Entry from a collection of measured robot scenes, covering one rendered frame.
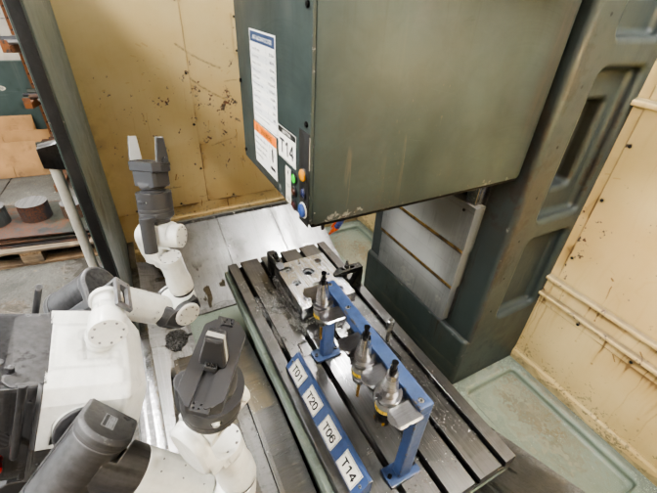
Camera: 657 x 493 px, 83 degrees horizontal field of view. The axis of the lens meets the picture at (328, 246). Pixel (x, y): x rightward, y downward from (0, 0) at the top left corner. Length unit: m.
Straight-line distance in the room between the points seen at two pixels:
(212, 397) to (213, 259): 1.65
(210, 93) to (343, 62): 1.37
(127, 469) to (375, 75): 0.80
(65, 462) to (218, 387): 0.35
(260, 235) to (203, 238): 0.31
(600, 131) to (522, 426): 1.12
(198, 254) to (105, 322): 1.34
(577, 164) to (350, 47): 0.97
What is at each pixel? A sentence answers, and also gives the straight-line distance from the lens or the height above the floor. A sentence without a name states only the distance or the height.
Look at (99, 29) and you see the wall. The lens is 1.94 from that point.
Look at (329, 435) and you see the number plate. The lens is 1.17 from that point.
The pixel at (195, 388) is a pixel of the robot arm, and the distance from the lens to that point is 0.49.
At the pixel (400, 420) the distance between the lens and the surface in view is 0.89.
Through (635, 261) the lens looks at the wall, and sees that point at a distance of 1.52.
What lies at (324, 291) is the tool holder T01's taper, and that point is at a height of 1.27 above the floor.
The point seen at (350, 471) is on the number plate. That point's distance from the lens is 1.13.
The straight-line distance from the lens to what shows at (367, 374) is 0.94.
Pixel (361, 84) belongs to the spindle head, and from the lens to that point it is 0.73.
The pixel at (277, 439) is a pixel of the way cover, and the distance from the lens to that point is 1.36.
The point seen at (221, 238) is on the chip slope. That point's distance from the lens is 2.17.
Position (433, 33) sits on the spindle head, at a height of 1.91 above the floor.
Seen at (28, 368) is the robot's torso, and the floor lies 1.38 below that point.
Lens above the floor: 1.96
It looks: 35 degrees down
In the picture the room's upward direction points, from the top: 3 degrees clockwise
